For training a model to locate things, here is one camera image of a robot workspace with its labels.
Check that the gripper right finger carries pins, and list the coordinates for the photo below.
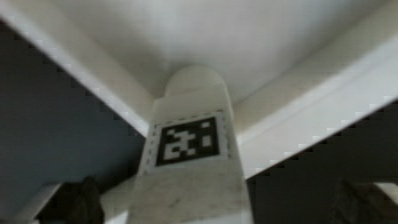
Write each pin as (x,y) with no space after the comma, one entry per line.
(364,203)

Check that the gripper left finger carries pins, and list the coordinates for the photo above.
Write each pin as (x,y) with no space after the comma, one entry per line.
(64,204)

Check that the white square tabletop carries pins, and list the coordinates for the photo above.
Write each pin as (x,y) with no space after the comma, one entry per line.
(302,51)

